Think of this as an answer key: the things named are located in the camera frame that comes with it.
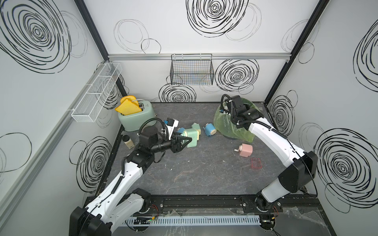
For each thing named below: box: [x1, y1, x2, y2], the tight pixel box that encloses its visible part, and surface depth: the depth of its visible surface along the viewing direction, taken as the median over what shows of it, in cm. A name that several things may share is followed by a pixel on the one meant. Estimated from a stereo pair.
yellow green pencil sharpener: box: [191, 122, 202, 136], surface depth 100 cm
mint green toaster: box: [118, 100, 158, 132], surface depth 96 cm
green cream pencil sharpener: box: [180, 122, 202, 148], surface depth 69 cm
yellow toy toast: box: [115, 95, 142, 116], surface depth 93 cm
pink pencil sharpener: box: [234, 143, 253, 158], surface depth 89 cm
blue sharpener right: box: [202, 122, 218, 137], surface depth 98 cm
